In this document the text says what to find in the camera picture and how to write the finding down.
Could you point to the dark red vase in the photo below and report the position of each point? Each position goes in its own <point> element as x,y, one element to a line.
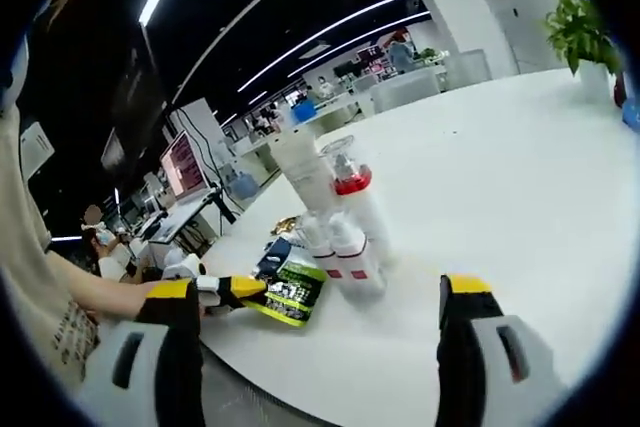
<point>620,92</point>

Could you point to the blue water jug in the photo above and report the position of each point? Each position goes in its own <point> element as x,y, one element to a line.
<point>242,186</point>

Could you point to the blue storage bin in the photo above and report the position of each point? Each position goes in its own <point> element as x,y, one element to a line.
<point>303,112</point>

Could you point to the green leafy plant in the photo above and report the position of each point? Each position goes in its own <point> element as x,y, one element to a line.
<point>580,32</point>

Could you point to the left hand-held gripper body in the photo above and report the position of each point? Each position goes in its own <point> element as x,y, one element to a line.
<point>185,267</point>

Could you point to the white skincare tube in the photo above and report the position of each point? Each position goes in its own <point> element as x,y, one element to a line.
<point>305,177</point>

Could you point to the open silver laptop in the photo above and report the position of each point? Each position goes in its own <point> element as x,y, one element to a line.
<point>182,167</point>

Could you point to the black laptop stand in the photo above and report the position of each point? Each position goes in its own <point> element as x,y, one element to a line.
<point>222,209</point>

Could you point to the green black sachet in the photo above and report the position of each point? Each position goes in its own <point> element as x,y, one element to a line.
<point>290,297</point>

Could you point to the white plant pot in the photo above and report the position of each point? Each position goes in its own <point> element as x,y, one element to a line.
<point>595,82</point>

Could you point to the red-collared pump skincare bottle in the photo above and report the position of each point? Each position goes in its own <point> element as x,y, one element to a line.
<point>367,217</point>

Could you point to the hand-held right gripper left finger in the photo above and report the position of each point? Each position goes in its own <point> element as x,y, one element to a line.
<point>150,377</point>

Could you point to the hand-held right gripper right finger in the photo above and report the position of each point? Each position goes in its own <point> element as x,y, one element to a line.
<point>500,382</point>

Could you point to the blue packet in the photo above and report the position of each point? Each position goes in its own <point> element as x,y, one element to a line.
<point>631,117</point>

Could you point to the gold foil sachet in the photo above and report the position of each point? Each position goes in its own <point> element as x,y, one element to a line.
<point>285,224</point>

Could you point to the person's beige printed shirt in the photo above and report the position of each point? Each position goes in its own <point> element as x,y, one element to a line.
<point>30,257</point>

